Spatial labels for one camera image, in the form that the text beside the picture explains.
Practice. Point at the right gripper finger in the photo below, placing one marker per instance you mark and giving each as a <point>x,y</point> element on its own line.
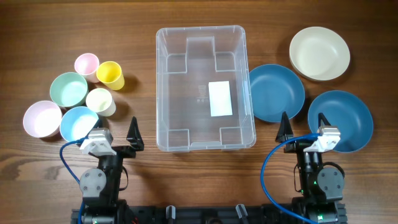
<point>285,130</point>
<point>322,120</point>

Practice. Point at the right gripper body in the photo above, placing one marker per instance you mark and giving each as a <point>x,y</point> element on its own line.
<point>298,146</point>

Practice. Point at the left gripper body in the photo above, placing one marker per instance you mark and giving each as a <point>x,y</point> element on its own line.
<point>119,150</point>

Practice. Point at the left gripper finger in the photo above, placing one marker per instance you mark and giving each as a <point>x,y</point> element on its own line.
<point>134,137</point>
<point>98,124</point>

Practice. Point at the dark blue bowl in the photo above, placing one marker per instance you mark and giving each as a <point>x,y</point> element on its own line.
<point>275,89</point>
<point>348,113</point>

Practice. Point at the light blue bowl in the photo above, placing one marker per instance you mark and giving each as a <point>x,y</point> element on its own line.
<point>77,123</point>

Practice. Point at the cream cup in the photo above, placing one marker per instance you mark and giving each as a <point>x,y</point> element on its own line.
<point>101,102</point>

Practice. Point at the mint green bowl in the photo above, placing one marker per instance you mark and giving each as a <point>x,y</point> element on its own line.
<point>69,90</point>

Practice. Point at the yellow cup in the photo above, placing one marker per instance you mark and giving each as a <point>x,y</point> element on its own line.
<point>110,74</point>

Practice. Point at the pink bowl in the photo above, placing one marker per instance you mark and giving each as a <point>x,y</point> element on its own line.
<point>42,119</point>

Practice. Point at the small pink cup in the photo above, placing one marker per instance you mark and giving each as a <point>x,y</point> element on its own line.
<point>86,65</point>

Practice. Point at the cream bowl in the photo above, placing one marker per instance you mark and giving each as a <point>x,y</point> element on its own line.
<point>319,54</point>

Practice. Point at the clear plastic storage container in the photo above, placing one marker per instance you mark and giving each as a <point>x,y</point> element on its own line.
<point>187,59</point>

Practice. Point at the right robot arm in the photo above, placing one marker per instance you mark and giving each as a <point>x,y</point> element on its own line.
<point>321,183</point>

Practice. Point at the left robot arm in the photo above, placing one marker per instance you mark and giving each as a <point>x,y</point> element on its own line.
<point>100,186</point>

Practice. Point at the white label in container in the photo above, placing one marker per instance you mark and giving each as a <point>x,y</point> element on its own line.
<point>220,98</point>

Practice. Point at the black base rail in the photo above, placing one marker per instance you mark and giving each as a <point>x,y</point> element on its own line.
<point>266,213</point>

